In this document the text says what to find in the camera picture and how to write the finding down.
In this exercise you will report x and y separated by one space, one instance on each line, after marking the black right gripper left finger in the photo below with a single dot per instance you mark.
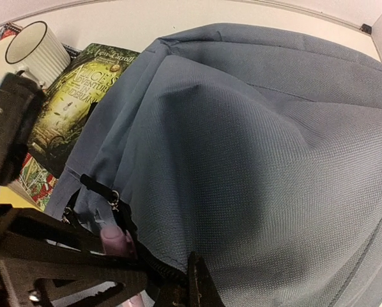
174 292

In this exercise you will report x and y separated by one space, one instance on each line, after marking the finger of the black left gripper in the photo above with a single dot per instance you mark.
39 279
33 243

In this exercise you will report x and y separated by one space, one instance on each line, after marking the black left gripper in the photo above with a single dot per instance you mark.
21 101

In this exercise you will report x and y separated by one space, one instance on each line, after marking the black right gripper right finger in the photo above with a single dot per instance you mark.
202 291

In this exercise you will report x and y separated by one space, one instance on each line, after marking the blue grey backpack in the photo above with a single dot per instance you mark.
257 148

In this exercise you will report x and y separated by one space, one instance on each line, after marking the yellow book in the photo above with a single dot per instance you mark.
7 196

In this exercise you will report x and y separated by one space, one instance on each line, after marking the red floral book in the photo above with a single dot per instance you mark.
34 184

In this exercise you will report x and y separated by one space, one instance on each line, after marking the white ribbed mug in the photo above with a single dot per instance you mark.
37 51

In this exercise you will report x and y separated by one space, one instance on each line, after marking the patterned patchwork placemat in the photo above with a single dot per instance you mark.
11 29

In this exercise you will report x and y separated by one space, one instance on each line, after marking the green Alice in Wonderland book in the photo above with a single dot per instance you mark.
70 100

